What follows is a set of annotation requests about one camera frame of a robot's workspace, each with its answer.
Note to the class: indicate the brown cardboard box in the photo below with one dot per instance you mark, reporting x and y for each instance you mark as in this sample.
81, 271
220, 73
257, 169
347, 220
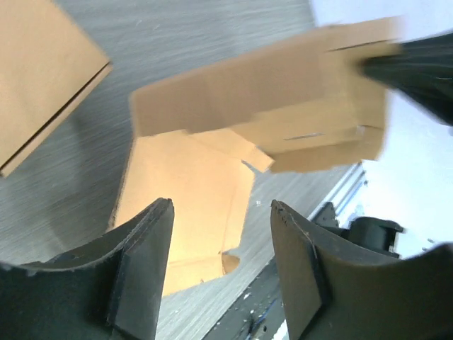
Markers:
49, 65
298, 105

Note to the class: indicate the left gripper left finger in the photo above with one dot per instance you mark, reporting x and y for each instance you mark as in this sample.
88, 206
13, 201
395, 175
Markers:
109, 288

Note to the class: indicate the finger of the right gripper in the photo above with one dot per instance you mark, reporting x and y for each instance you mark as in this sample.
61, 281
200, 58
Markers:
422, 70

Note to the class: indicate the aluminium front rail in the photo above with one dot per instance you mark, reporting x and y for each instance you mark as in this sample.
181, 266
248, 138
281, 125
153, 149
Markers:
345, 195

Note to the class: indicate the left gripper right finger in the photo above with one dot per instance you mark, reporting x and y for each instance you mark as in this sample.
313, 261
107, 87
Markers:
334, 289

